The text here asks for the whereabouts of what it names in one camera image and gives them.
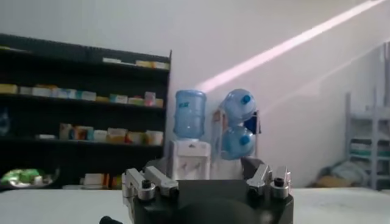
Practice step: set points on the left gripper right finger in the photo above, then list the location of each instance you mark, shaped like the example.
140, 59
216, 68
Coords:
262, 176

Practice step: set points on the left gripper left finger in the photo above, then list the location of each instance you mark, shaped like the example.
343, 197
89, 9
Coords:
137, 179

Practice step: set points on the grey blue clothes pile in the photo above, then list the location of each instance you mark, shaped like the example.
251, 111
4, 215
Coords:
347, 173

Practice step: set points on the tilted blue water jug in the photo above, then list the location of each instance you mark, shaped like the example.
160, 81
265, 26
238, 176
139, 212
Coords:
237, 143
239, 106

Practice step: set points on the white red medicine box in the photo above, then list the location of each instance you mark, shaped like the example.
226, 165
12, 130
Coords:
94, 179

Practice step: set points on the yellow orange medicine box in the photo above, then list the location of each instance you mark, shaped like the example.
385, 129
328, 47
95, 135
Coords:
116, 135

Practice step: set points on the white metal jug rack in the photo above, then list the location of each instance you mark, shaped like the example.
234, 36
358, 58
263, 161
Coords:
215, 146

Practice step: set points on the white water dispenser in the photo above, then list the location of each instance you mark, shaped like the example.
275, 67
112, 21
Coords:
189, 158

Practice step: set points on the tall pink medicine box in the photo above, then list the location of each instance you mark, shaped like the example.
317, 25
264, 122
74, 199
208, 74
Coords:
149, 99

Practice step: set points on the upright blue water jug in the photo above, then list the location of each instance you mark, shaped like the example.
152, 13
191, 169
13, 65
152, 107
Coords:
189, 115

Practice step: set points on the black shelving unit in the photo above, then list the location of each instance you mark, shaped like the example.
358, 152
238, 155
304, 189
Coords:
61, 114

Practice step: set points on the bowl with green packets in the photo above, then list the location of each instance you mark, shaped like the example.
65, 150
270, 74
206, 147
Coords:
24, 177

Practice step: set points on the grey metal rack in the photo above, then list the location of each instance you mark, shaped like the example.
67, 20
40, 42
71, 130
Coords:
374, 121

